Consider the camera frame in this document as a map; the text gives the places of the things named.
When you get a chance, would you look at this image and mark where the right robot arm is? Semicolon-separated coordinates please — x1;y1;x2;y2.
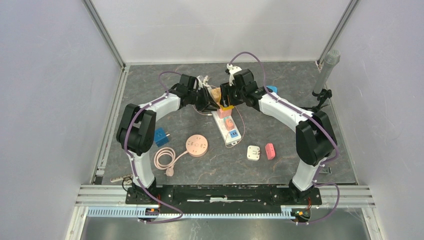
220;64;339;204

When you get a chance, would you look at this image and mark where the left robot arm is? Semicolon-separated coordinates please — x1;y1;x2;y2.
116;74;219;204

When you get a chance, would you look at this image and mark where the light blue square plug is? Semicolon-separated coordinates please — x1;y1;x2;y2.
266;85;278;94

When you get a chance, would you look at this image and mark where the purple cable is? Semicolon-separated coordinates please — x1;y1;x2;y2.
229;51;341;226
124;71;185;225

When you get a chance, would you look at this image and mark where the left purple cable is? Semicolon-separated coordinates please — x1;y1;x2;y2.
124;71;185;225

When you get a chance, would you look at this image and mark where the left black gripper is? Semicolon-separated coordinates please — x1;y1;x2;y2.
188;88;220;114

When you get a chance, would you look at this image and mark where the light blue cable duct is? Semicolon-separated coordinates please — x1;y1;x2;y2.
87;206;295;220

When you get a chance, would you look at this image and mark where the white usb charger plug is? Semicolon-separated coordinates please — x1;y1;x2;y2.
246;145;261;161

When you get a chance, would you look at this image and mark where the small salmon charger plug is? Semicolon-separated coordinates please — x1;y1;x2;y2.
224;118;235;132

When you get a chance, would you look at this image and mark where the white power strip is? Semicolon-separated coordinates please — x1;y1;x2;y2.
211;111;242;147

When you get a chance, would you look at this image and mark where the thin pink charging cable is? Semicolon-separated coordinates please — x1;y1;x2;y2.
193;105;246;149

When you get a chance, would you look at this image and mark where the pink plug adapter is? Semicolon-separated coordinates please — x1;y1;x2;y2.
265;143;276;160

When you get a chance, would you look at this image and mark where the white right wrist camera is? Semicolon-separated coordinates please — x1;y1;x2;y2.
226;63;242;86

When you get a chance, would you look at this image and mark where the beige cube adapter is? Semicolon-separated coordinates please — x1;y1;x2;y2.
210;88;222;103

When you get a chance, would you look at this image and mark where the grey microphone on stand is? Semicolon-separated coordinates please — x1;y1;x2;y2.
301;49;341;113

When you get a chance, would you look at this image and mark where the pink cube adapter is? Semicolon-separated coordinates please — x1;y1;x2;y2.
216;109;232;119

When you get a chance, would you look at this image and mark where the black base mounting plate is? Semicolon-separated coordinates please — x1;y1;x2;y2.
125;184;323;215

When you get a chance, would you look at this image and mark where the yellow cube adapter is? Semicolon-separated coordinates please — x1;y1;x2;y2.
220;105;234;112

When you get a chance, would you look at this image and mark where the blue cube socket adapter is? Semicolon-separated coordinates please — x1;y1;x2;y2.
154;127;170;147

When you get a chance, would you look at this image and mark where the pink round socket base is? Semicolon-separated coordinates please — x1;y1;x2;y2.
185;134;209;158

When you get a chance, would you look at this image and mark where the pink coiled power cable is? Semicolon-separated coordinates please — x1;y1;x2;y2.
153;147;190;177

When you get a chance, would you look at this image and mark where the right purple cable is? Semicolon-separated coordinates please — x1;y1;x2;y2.
229;51;341;226

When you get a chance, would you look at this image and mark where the white coiled strip cable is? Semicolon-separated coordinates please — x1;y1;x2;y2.
198;75;215;92

